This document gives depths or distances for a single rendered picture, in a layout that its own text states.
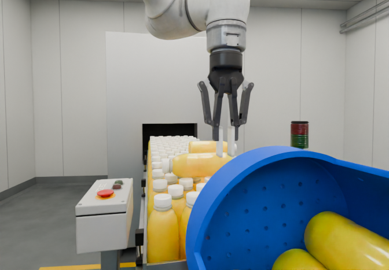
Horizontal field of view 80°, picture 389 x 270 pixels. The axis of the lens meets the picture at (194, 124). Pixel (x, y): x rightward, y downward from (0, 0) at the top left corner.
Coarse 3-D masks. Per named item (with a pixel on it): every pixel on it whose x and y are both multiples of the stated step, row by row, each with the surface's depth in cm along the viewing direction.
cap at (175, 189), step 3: (168, 186) 59; (171, 186) 59; (174, 186) 59; (177, 186) 59; (180, 186) 59; (168, 189) 57; (171, 189) 57; (174, 189) 57; (177, 189) 57; (180, 189) 57; (183, 189) 58; (168, 192) 57; (171, 192) 57; (174, 192) 57; (177, 192) 57; (180, 192) 57; (171, 195) 57; (174, 195) 57; (177, 195) 57
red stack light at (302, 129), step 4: (292, 124) 86; (296, 124) 84; (300, 124) 84; (304, 124) 84; (308, 124) 84; (292, 128) 86; (296, 128) 84; (300, 128) 84; (304, 128) 84; (308, 128) 84; (292, 132) 86; (296, 132) 84; (300, 132) 84; (304, 132) 84; (308, 132) 84
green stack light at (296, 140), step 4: (292, 136) 86; (296, 136) 85; (300, 136) 84; (304, 136) 84; (308, 136) 85; (292, 140) 86; (296, 140) 85; (300, 140) 84; (304, 140) 84; (308, 140) 85; (292, 144) 86; (296, 144) 85; (300, 144) 84; (304, 144) 84; (308, 144) 85; (300, 148) 84; (304, 148) 84
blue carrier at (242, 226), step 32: (256, 160) 30; (288, 160) 36; (320, 160) 34; (224, 192) 29; (256, 192) 35; (288, 192) 36; (320, 192) 38; (352, 192) 36; (384, 192) 29; (192, 224) 31; (224, 224) 35; (256, 224) 36; (288, 224) 37; (384, 224) 32; (192, 256) 29; (224, 256) 35; (256, 256) 36
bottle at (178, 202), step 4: (172, 196) 57; (176, 196) 57; (180, 196) 57; (172, 200) 57; (176, 200) 57; (180, 200) 57; (184, 200) 58; (172, 204) 56; (176, 204) 56; (180, 204) 56; (184, 204) 57; (176, 208) 56; (180, 208) 56; (176, 212) 55; (180, 212) 56; (180, 216) 56
